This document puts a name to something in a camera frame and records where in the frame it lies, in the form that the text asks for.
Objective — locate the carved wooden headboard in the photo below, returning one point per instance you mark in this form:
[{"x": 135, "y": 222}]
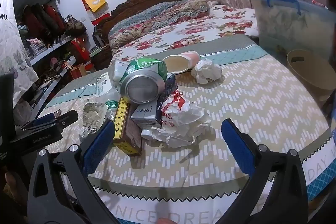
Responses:
[{"x": 136, "y": 2}]

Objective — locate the brown handbag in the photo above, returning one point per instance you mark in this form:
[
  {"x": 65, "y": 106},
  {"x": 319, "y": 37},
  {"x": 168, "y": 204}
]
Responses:
[{"x": 74, "y": 26}]

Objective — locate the beige plastic bin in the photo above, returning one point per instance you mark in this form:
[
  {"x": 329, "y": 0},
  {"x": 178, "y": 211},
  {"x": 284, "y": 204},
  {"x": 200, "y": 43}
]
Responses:
[{"x": 309, "y": 77}]

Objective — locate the patchwork quilt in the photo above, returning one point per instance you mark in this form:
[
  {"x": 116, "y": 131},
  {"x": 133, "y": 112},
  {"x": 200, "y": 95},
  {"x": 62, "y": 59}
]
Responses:
[{"x": 162, "y": 16}]

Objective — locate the white tissue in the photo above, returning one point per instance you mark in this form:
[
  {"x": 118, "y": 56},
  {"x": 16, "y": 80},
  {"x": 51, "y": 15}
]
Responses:
[{"x": 206, "y": 70}]

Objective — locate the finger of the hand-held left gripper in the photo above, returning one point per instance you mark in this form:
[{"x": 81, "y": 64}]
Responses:
[
  {"x": 46, "y": 117},
  {"x": 69, "y": 116}
]

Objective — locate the orange paper bag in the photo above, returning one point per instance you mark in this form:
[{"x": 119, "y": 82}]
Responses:
[{"x": 78, "y": 71}]

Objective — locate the blue white milk carton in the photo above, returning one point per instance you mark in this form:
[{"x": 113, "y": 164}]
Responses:
[{"x": 144, "y": 112}]

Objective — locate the red yellow wall calendar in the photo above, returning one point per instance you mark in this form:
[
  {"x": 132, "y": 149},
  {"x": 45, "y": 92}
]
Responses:
[{"x": 95, "y": 1}]

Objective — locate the cactus print cloth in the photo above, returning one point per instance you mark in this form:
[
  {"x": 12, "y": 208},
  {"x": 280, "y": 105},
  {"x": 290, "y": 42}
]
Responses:
[{"x": 13, "y": 50}]

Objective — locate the green drink can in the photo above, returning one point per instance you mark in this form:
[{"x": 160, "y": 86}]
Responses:
[{"x": 141, "y": 87}]

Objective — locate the small red white packet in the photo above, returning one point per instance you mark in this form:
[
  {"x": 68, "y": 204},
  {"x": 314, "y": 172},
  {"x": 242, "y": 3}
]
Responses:
[{"x": 319, "y": 2}]

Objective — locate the floral bedsheet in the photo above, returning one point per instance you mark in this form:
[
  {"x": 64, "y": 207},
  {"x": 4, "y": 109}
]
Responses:
[{"x": 210, "y": 27}]

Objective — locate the yellow brown cardboard box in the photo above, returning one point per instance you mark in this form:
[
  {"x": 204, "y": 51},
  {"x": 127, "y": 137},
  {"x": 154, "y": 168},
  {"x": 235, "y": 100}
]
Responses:
[{"x": 126, "y": 134}]

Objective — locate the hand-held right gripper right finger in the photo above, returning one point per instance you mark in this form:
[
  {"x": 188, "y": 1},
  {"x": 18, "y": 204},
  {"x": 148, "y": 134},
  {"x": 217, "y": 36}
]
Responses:
[{"x": 237, "y": 145}]

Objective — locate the clear plastic bottle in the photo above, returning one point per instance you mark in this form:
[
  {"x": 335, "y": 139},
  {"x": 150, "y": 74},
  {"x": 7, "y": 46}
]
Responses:
[{"x": 111, "y": 106}]

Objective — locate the row of red black bags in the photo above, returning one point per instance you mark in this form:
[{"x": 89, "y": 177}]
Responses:
[{"x": 42, "y": 22}]

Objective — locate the white red plastic bag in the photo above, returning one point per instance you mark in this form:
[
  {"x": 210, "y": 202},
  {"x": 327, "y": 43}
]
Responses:
[{"x": 181, "y": 113}]

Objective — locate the clear storage box blue lid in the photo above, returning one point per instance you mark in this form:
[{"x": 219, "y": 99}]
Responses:
[{"x": 283, "y": 27}]

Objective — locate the dark wooden nightstand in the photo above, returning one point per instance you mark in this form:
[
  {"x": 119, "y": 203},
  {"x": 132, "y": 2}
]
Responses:
[{"x": 101, "y": 58}]

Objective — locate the grey metal shelf rack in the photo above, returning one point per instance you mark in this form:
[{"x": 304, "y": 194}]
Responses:
[{"x": 47, "y": 52}]

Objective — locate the red gift box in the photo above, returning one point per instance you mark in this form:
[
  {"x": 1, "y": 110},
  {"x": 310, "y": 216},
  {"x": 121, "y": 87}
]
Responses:
[{"x": 80, "y": 49}]

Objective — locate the grey green wrapper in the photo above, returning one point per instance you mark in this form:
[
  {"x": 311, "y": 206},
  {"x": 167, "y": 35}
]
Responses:
[{"x": 93, "y": 113}]

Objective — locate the pink white paper cup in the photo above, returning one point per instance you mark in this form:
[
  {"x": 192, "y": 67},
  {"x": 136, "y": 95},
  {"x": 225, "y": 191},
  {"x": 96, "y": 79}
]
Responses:
[{"x": 181, "y": 61}]

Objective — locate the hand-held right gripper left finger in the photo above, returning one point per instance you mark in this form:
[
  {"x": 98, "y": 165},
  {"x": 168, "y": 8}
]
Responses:
[{"x": 101, "y": 140}]

